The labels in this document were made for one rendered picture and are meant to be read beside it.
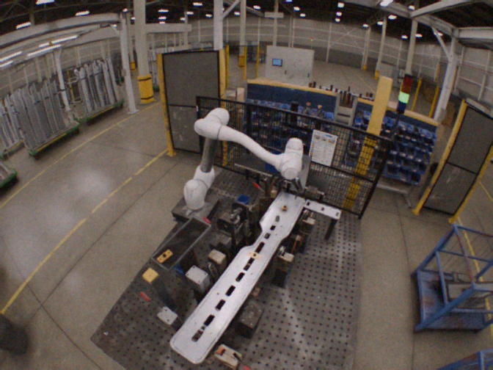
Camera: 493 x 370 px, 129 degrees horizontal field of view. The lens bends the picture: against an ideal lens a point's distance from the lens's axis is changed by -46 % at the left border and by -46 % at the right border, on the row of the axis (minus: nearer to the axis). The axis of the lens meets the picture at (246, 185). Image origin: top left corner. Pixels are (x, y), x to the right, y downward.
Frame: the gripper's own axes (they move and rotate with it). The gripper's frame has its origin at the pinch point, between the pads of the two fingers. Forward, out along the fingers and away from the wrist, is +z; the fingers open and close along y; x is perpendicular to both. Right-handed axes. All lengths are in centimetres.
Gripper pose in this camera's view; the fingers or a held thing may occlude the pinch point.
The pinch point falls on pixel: (287, 194)
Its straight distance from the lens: 153.2
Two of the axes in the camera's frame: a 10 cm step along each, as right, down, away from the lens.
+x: 4.9, -5.2, 7.0
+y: 8.7, 3.1, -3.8
